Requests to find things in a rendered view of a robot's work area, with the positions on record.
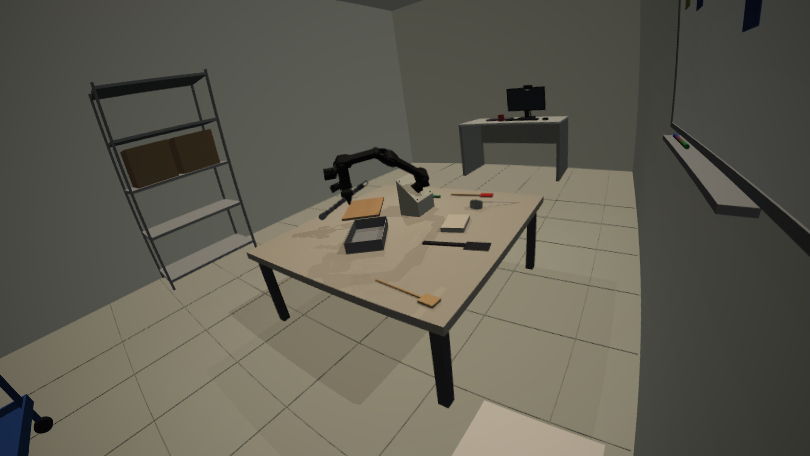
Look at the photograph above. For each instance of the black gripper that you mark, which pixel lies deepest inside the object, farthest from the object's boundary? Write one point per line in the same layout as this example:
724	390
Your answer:
347	189

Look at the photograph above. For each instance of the grey saucepan with long handle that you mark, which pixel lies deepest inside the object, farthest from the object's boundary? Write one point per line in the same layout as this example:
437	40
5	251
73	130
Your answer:
477	204

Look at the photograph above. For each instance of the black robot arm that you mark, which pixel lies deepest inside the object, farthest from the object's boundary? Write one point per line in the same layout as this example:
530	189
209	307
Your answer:
389	158

